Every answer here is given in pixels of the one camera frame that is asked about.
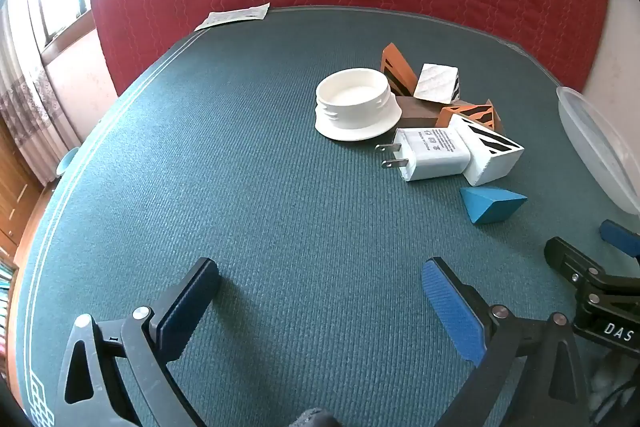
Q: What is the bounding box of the patterned curtain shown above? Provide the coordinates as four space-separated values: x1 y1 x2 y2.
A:
0 0 83 188

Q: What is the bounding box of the wooden cabinet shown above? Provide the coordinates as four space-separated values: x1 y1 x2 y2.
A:
0 122 43 253

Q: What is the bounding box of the clear plastic bowl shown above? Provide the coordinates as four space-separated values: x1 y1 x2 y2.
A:
556 86 640 214

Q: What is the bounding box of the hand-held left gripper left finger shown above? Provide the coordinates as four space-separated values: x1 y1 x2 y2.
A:
57 257 221 427

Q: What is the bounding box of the white striped wedge block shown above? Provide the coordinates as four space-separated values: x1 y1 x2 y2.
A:
447 113 526 186

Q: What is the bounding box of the orange striped triangle block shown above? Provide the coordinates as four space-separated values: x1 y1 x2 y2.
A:
435 99 502 131

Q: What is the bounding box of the brown wooden rectangular block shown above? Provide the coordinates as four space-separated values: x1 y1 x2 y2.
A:
395 94 503 130

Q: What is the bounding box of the orange striped wedge block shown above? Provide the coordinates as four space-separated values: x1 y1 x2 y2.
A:
380 43 419 98

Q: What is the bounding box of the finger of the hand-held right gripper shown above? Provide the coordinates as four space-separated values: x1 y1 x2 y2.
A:
544 236 640 308
601 220 640 259

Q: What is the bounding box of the teal waste bin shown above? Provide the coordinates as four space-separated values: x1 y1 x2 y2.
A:
55 147 81 178

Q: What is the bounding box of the white striped cube block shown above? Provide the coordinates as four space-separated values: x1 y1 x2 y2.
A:
413 63 461 104

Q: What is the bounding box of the white plug charger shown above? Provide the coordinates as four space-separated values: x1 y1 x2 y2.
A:
375 127 472 182

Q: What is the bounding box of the white paper leaflet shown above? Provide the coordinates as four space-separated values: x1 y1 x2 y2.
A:
194 3 271 32

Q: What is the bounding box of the blue triangle block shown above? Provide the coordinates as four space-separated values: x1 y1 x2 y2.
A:
459 187 529 226

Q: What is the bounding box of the green table mat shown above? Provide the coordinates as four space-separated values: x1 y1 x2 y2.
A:
10 6 640 427

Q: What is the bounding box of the white round jar lid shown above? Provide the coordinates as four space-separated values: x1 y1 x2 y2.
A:
314 68 402 142

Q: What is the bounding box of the person's left hand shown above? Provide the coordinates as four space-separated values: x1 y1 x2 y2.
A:
285 407 342 427

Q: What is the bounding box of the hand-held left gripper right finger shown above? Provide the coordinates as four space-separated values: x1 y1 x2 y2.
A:
421 257 593 427

